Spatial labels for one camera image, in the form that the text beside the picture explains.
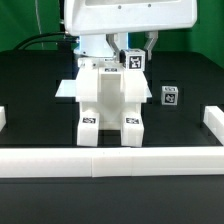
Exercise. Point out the black pole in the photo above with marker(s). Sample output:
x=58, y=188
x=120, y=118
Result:
x=61, y=16

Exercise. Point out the white fence wall front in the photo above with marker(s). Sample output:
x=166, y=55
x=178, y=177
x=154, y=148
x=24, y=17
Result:
x=110, y=162

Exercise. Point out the white marker base plate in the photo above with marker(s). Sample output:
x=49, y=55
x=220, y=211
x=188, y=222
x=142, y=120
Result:
x=66, y=89

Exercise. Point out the white chair back frame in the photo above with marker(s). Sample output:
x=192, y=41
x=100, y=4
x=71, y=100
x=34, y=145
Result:
x=91, y=69

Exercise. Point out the small white part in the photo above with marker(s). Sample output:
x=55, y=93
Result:
x=87, y=130

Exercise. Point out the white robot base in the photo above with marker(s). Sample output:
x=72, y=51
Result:
x=96, y=45

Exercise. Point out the white fence wall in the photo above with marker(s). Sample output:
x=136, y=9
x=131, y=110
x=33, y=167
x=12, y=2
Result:
x=110, y=162
x=2, y=117
x=214, y=120

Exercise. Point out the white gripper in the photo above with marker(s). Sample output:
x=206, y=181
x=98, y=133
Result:
x=92, y=17

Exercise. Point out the white fence wall right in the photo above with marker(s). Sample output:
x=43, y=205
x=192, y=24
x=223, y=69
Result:
x=214, y=120

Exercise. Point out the white fence wall left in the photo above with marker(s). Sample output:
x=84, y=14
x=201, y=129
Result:
x=2, y=117

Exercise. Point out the white chair seat part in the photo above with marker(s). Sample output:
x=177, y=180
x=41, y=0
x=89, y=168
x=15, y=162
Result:
x=110, y=105

